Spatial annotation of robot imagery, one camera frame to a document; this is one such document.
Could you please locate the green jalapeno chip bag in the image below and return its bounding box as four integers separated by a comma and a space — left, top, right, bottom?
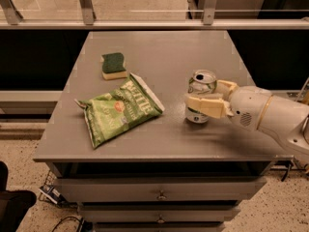
75, 73, 165, 149

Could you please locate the bottom grey drawer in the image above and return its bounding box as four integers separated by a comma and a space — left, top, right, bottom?
94, 223, 225, 232

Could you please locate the green yellow sponge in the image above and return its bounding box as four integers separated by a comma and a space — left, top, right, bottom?
101, 52, 127, 80

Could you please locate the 7up soda can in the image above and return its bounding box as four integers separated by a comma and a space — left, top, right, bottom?
185, 70, 217, 124

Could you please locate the black chair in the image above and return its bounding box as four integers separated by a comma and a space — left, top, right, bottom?
0, 161, 37, 232

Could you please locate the grey drawer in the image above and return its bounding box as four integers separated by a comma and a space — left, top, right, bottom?
79, 205, 239, 223
94, 223, 225, 232
54, 177, 267, 203

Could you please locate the top grey drawer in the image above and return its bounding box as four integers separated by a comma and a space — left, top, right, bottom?
54, 177, 267, 203

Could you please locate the power strip on floor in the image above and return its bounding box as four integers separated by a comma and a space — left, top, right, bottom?
40, 185, 61, 204

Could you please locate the black floor cable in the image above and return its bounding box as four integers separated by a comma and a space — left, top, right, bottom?
50, 215, 85, 232

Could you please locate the middle grey drawer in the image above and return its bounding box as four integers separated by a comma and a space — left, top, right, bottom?
79, 205, 239, 223

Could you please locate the metal window railing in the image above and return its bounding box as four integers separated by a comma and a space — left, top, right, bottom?
0, 0, 309, 30

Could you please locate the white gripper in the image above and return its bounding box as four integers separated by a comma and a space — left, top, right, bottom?
184, 80, 272, 131

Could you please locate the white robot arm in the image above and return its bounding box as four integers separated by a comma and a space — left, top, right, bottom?
184, 80, 309, 163

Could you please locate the grey drawer cabinet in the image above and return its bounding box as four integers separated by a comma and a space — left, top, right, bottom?
32, 30, 295, 232

